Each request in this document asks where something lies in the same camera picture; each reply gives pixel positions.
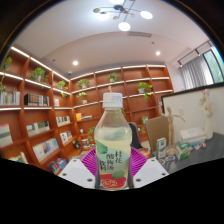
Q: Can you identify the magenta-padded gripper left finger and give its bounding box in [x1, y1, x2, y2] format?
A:
[58, 147, 101, 190]

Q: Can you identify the white vase with flowers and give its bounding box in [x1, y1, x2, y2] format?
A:
[199, 89, 216, 140]

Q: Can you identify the branched ceiling lamp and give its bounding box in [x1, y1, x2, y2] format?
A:
[92, 0, 154, 33]

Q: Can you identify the green and white box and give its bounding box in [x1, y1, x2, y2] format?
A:
[174, 142, 194, 161]

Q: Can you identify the window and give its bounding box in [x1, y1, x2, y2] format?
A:
[203, 46, 224, 84]

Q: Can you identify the grey curtain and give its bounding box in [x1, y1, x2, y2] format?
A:
[179, 53, 215, 91]

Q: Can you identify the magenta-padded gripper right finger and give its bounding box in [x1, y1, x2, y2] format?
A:
[128, 147, 170, 190]

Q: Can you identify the wooden artist mannequin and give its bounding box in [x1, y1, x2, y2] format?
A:
[165, 105, 186, 157]

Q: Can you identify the green and white carton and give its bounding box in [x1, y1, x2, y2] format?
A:
[155, 137, 168, 160]

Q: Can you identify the brown wooden shelf unit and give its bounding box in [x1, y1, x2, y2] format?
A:
[0, 45, 174, 176]

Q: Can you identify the white tissue pack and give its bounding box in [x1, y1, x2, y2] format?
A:
[179, 127, 208, 145]

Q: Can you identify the black ceiling track rail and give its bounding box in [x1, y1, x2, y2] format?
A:
[176, 40, 214, 67]

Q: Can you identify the dark office chair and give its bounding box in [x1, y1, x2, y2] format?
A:
[128, 121, 144, 150]

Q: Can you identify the clear yellow drink bottle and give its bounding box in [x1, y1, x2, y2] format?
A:
[93, 92, 133, 192]

